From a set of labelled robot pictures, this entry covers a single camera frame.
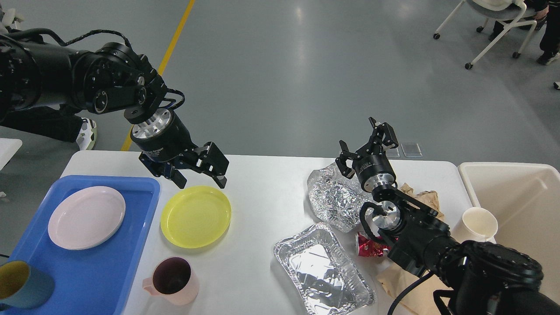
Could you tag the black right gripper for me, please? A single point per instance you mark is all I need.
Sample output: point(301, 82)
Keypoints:
point(373, 170)

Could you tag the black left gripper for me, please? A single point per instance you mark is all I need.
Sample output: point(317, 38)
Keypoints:
point(167, 147)

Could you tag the yellow plastic plate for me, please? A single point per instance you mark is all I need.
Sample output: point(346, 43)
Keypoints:
point(196, 217)

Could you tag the pink plastic mug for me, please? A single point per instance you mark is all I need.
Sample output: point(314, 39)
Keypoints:
point(175, 280)

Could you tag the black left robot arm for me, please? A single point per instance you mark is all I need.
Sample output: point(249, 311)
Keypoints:
point(39, 69)

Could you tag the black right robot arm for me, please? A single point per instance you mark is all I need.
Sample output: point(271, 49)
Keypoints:
point(482, 278)

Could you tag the crumpled aluminium foil sheet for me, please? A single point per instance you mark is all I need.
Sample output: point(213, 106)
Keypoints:
point(335, 199)

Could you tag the crumpled brown paper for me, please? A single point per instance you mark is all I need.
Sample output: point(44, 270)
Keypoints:
point(429, 198)

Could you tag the crushed red can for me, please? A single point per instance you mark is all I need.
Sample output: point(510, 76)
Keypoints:
point(365, 247)

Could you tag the pink plastic plate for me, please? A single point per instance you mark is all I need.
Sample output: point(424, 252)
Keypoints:
point(87, 218)

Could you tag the standing person dark trousers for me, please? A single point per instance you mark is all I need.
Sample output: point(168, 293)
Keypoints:
point(48, 122)

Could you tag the white paper cup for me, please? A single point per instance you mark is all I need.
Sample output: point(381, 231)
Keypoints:
point(476, 224)

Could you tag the aluminium foil tray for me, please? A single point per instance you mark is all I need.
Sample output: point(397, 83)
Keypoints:
point(327, 279)

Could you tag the blue plastic tray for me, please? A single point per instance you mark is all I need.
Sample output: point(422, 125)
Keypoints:
point(95, 281)

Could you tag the brown paper bag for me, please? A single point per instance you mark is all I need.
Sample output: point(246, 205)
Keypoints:
point(420, 300)

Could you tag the beige plastic bin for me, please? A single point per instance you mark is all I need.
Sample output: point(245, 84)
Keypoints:
point(525, 199)

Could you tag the small white side table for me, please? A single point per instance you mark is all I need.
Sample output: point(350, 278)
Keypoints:
point(8, 148)

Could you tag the blue yellow cup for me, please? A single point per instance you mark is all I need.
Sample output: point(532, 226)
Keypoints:
point(24, 286)

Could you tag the seated person dark trousers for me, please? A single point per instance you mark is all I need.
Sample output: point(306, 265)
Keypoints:
point(551, 40)

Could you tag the grey office chair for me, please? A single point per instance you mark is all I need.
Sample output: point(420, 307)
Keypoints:
point(10, 20)

